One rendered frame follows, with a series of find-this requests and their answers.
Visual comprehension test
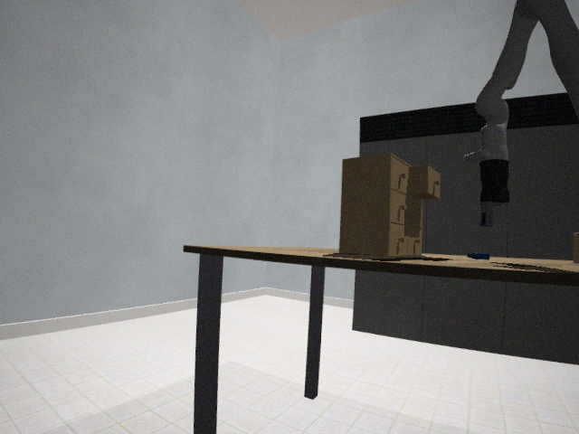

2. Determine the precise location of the small wooden chest of drawers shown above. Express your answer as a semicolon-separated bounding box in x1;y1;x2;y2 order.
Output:
339;153;422;256

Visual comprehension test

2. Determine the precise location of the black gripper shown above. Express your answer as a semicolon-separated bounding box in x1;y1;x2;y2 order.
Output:
464;142;509;225

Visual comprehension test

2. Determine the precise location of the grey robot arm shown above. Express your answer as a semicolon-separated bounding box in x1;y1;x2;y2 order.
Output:
476;0;579;146

